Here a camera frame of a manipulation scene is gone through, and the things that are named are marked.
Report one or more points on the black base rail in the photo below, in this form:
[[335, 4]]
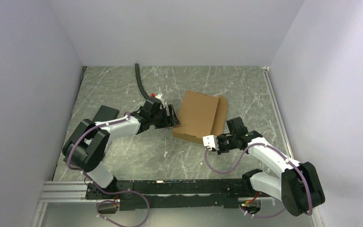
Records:
[[155, 194]]

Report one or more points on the brown cardboard box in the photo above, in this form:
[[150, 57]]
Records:
[[200, 115]]

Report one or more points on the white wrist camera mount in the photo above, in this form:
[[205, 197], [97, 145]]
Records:
[[159, 96], [211, 142]]

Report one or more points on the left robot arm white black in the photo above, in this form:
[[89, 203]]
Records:
[[85, 148]]

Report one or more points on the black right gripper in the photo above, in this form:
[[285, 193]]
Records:
[[220, 150]]

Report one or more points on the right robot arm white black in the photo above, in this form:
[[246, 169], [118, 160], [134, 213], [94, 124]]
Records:
[[296, 183]]

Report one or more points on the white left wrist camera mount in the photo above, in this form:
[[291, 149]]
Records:
[[159, 96]]

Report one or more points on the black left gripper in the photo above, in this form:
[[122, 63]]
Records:
[[169, 121]]

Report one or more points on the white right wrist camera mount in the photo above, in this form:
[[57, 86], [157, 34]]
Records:
[[211, 142]]

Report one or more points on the black flat rectangular block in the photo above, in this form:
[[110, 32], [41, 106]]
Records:
[[105, 113]]

